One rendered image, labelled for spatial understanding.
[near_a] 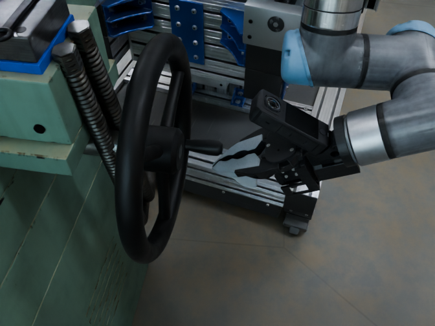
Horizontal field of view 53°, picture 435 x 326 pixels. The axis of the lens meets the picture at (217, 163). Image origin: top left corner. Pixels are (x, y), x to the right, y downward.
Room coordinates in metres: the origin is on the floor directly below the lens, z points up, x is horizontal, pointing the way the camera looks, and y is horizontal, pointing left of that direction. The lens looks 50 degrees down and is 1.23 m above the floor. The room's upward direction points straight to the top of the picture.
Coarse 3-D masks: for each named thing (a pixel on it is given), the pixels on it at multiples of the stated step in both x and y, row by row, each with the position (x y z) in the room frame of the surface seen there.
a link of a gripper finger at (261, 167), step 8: (264, 160) 0.39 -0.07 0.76; (248, 168) 0.39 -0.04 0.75; (256, 168) 0.38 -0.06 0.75; (264, 168) 0.38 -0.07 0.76; (272, 168) 0.37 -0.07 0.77; (280, 168) 0.38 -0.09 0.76; (240, 176) 0.39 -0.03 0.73; (248, 176) 0.38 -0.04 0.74; (256, 176) 0.38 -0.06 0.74; (264, 176) 0.37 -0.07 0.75
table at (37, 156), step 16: (80, 0) 0.62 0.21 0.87; (96, 0) 0.67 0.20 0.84; (112, 64) 0.47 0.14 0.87; (112, 80) 0.45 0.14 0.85; (80, 128) 0.35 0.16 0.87; (0, 144) 0.32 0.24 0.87; (16, 144) 0.32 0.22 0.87; (32, 144) 0.32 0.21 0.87; (48, 144) 0.32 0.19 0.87; (64, 144) 0.32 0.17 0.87; (80, 144) 0.34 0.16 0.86; (0, 160) 0.31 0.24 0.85; (16, 160) 0.31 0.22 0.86; (32, 160) 0.31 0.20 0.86; (48, 160) 0.30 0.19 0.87; (64, 160) 0.30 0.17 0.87
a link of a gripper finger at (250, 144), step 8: (256, 136) 0.45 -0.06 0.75; (240, 144) 0.44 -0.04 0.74; (248, 144) 0.44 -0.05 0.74; (256, 144) 0.43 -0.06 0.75; (264, 144) 0.43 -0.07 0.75; (232, 152) 0.43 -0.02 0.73; (240, 152) 0.43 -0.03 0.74; (248, 152) 0.42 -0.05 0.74; (256, 152) 0.42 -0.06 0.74; (264, 152) 0.43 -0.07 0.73; (216, 160) 0.43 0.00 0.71; (224, 160) 0.43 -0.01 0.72
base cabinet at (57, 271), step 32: (96, 160) 0.52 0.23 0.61; (64, 192) 0.40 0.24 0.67; (96, 192) 0.48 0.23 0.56; (32, 224) 0.32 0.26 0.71; (64, 224) 0.37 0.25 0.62; (96, 224) 0.45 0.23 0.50; (32, 256) 0.29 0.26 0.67; (64, 256) 0.34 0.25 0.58; (96, 256) 0.41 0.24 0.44; (128, 256) 0.51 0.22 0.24; (0, 288) 0.23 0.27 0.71; (32, 288) 0.26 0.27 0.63; (64, 288) 0.30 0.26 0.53; (96, 288) 0.36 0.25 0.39; (128, 288) 0.47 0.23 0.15; (0, 320) 0.20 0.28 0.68; (32, 320) 0.23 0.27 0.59; (64, 320) 0.27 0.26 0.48; (96, 320) 0.32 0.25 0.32; (128, 320) 0.42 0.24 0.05
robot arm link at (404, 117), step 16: (416, 80) 0.42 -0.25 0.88; (432, 80) 0.42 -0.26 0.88; (400, 96) 0.41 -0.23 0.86; (416, 96) 0.40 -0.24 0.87; (432, 96) 0.39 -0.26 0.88; (384, 112) 0.39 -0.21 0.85; (400, 112) 0.38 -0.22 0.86; (416, 112) 0.38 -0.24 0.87; (432, 112) 0.37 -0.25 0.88; (384, 128) 0.37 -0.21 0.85; (400, 128) 0.37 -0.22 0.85; (416, 128) 0.36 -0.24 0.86; (432, 128) 0.36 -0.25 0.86; (400, 144) 0.36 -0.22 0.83; (416, 144) 0.35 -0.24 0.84; (432, 144) 0.35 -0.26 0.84
